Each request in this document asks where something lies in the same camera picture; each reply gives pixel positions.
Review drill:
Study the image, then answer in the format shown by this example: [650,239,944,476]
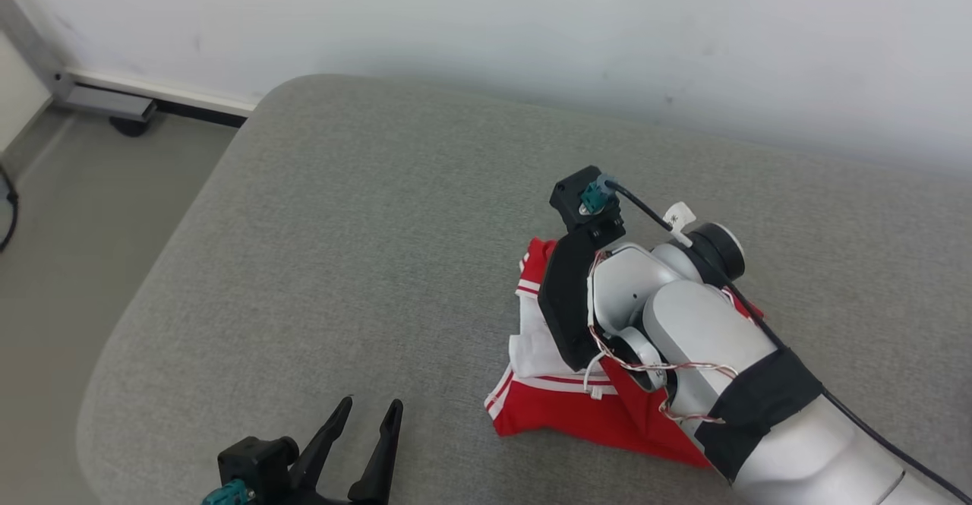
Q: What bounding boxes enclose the black floor cable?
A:
[0,163,21,254]

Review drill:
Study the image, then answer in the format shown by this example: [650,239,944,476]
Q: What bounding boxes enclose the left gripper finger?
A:
[348,399,405,505]
[289,396,355,491]

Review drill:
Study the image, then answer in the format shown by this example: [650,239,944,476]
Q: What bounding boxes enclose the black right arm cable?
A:
[604,178,972,505]

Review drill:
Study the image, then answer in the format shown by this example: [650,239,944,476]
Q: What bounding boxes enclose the red white twisted wires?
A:
[583,251,742,426]

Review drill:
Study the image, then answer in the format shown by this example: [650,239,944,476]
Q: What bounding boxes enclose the black round foot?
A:
[110,114,153,138]

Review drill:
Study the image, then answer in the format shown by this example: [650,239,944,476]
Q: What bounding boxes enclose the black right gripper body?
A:
[538,222,626,374]

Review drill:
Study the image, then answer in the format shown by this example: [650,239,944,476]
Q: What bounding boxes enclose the teal left camera plug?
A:
[201,478,256,505]

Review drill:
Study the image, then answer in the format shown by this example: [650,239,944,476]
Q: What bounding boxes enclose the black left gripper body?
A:
[289,485,352,505]

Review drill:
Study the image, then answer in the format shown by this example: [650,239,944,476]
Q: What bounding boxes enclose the teal right camera plug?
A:
[579,175,617,216]

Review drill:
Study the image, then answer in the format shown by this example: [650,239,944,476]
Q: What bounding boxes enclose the grey metal rail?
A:
[0,0,157,123]

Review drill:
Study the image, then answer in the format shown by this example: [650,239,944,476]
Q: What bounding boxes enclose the teal camera plug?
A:
[201,478,256,505]
[579,175,617,216]

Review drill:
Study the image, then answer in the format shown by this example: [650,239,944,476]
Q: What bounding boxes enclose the white skirting board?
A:
[67,71,260,128]

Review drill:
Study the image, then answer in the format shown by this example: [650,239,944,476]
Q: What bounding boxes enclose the red and white jersey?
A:
[484,237,765,469]

